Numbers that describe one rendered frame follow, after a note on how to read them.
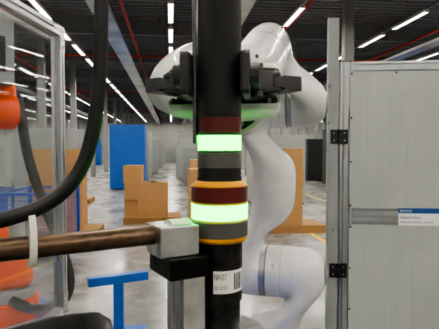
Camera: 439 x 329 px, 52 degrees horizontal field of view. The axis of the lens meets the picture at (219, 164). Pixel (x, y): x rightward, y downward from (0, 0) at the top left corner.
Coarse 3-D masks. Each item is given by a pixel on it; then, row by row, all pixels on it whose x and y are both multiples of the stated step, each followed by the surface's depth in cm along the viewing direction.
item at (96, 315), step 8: (88, 312) 48; (96, 312) 48; (32, 320) 44; (40, 320) 44; (48, 320) 44; (56, 320) 45; (64, 320) 45; (72, 320) 46; (80, 320) 46; (88, 320) 46; (96, 320) 47; (104, 320) 48; (8, 328) 42; (16, 328) 42; (24, 328) 42; (32, 328) 43; (40, 328) 43; (48, 328) 44; (56, 328) 44; (64, 328) 44; (72, 328) 45; (80, 328) 45; (88, 328) 46; (96, 328) 46; (104, 328) 47; (112, 328) 47
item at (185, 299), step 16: (160, 224) 32; (192, 224) 32; (160, 240) 31; (176, 240) 31; (192, 240) 32; (160, 256) 31; (176, 256) 31; (192, 256) 32; (160, 272) 32; (176, 272) 31; (192, 272) 31; (176, 288) 33; (192, 288) 32; (176, 304) 33; (192, 304) 32; (176, 320) 33; (192, 320) 32; (240, 320) 37
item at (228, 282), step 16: (208, 256) 33; (224, 256) 33; (240, 256) 34; (208, 272) 33; (224, 272) 33; (240, 272) 34; (208, 288) 33; (224, 288) 33; (240, 288) 34; (208, 304) 33; (224, 304) 33; (208, 320) 34; (224, 320) 33
